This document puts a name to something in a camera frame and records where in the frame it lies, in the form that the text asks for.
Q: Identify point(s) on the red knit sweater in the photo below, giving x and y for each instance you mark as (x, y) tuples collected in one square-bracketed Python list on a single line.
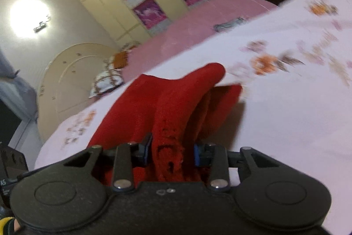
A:
[(165, 108)]

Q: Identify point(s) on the small grey cloth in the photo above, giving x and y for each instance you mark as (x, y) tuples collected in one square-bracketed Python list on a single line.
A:
[(229, 24)]

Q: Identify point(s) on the pink bed sheet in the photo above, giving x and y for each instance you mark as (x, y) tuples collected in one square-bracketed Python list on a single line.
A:
[(198, 28)]

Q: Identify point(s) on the grey hanging clothes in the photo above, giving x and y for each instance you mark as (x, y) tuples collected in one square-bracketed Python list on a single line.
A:
[(13, 91)]

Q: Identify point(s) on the cream round headboard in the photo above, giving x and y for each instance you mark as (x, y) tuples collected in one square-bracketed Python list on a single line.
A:
[(68, 80)]

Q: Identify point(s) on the orange checked cloth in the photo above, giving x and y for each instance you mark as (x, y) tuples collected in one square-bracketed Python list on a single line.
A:
[(121, 58)]

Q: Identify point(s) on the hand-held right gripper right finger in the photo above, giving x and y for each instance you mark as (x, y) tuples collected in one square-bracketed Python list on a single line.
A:
[(197, 155)]

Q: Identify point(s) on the person's left forearm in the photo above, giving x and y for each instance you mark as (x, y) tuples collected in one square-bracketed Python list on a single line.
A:
[(8, 226)]

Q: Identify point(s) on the bright wall lamp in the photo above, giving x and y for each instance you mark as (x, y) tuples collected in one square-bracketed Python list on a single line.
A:
[(29, 17)]

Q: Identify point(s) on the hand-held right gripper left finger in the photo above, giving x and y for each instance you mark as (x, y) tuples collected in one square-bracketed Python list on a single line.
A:
[(147, 149)]

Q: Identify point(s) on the white floral quilt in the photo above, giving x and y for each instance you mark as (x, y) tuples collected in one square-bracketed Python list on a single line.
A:
[(288, 80)]

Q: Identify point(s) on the floral patterned pillow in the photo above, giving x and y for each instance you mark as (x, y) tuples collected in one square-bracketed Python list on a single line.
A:
[(107, 78)]

